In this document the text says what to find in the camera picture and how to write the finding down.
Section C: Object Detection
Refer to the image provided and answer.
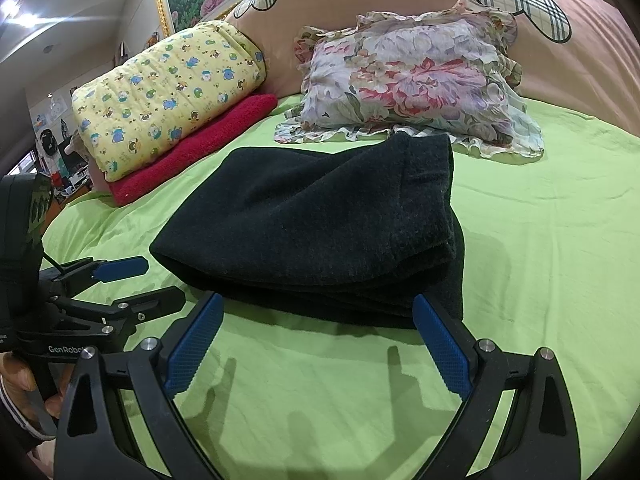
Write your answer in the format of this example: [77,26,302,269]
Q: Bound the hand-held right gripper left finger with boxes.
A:
[54,291,225,480]

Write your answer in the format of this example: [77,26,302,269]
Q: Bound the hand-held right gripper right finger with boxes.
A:
[412,294,581,480]

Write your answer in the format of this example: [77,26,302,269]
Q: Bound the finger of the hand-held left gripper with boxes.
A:
[47,285,187,336]
[42,255,150,291]

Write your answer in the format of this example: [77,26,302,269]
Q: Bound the black pants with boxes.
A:
[149,131,466,330]

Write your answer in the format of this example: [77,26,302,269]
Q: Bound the person's left hand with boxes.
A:
[0,351,68,421]

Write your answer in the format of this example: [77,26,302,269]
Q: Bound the green bed sheet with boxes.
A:
[40,95,640,480]

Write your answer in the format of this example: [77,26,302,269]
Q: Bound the red blanket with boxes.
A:
[107,92,279,207]

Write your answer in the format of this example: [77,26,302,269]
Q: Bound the yellow printed quilt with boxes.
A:
[70,20,267,183]

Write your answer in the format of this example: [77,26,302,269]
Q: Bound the floral ruffled pillow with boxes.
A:
[272,0,545,163]

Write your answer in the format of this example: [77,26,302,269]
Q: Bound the pink headboard cushion plaid bows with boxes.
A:
[220,0,640,137]

